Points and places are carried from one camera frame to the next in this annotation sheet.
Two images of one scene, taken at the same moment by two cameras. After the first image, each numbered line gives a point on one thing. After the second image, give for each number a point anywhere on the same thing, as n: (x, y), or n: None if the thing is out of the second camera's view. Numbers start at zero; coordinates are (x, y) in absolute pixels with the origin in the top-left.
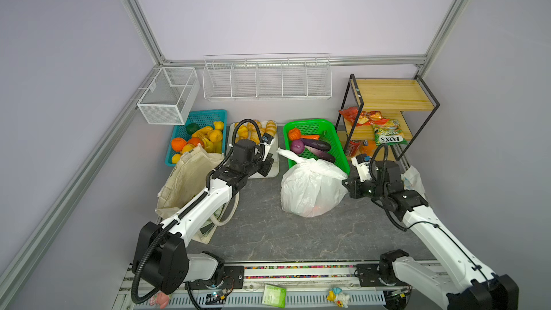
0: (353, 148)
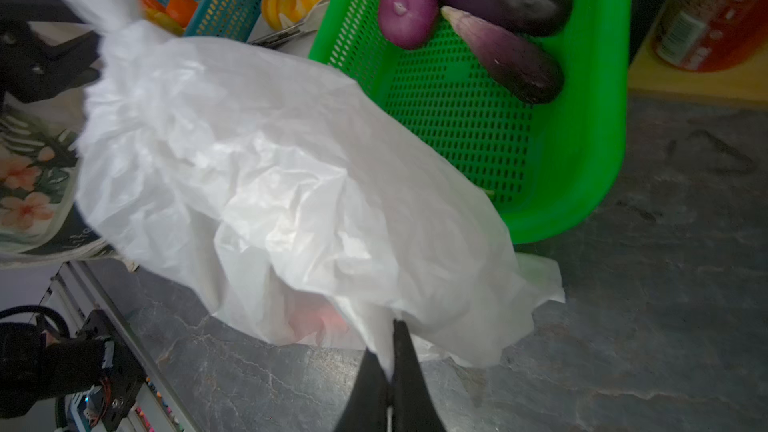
0: (717, 12)
